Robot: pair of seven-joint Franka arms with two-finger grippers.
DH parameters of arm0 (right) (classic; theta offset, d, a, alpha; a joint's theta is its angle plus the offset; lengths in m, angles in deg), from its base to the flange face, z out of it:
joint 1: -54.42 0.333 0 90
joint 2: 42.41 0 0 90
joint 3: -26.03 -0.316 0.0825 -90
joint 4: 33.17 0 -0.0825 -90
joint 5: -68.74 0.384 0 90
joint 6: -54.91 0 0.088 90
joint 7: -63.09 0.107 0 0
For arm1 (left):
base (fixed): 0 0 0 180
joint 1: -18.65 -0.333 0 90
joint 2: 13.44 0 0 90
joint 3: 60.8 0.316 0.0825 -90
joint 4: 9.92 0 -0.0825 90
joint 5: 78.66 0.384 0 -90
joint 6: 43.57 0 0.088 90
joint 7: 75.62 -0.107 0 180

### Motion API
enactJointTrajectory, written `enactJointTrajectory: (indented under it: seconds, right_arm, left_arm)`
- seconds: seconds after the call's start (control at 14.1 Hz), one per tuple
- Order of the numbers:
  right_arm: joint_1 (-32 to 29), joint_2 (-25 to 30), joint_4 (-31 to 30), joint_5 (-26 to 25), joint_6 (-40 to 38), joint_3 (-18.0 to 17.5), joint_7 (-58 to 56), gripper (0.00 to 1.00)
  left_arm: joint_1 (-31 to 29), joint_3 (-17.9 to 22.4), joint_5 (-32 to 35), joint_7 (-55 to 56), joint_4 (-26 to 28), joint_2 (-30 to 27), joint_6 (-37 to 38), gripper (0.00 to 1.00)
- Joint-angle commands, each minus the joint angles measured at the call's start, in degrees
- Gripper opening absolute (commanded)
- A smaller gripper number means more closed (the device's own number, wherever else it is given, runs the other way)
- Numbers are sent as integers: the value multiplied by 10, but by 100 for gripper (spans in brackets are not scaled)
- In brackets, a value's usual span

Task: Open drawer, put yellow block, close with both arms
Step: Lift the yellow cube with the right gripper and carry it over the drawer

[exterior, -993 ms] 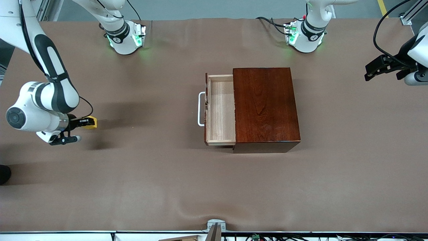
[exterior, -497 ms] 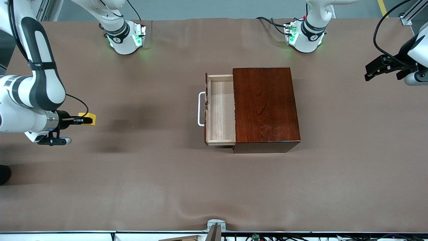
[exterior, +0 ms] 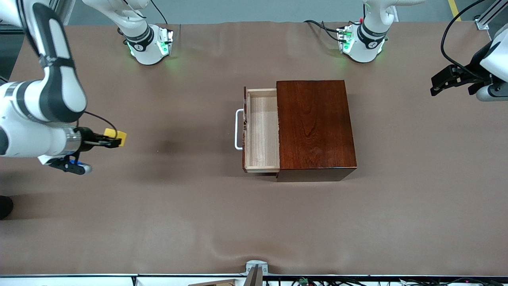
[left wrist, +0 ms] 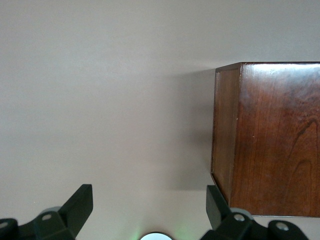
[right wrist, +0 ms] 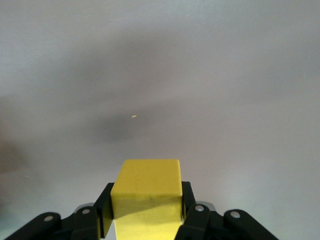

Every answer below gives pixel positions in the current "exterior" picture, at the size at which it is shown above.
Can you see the dark red wooden cabinet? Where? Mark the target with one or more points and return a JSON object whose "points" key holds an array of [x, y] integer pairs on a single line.
{"points": [[317, 131]]}

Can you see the aluminium frame profile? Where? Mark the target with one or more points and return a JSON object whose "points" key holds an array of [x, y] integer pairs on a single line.
{"points": [[486, 18], [63, 10]]}

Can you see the grey metal camera bracket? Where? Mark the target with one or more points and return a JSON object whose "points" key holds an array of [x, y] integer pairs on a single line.
{"points": [[254, 270]]}

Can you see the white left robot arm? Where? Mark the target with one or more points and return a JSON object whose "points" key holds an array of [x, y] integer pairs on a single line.
{"points": [[369, 43]]}

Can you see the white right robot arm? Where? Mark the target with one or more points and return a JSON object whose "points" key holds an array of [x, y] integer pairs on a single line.
{"points": [[39, 99]]}

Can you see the brown table cloth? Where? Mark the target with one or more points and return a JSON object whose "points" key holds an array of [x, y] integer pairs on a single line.
{"points": [[198, 218]]}

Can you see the light wooden board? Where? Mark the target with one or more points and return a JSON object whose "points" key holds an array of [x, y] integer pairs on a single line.
{"points": [[214, 283]]}

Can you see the black round object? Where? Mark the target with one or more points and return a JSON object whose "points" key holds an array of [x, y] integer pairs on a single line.
{"points": [[4, 206]]}

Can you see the yellow wooden block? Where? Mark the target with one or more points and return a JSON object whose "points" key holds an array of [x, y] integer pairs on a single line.
{"points": [[123, 138]]}

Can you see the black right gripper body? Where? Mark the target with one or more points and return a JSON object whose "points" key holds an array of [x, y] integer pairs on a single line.
{"points": [[86, 139]]}

